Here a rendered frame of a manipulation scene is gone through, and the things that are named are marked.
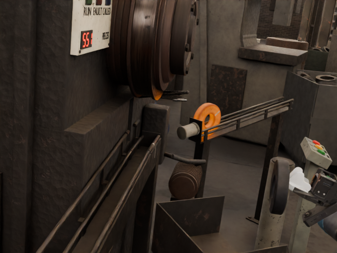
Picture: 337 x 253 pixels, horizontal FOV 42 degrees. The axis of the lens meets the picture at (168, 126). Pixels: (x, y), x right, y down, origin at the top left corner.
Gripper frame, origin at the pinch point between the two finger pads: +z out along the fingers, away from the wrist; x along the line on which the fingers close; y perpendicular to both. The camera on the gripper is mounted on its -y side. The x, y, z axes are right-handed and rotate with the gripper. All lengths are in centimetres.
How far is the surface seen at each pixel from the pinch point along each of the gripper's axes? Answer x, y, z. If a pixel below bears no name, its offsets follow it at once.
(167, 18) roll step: -11, 28, 49
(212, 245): 16.9, -18.5, 11.7
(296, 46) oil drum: -500, 12, -56
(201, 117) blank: -71, -12, 27
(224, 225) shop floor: -114, -77, -11
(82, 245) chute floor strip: 30, -26, 42
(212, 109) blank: -76, -8, 24
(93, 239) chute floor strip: 27, -25, 41
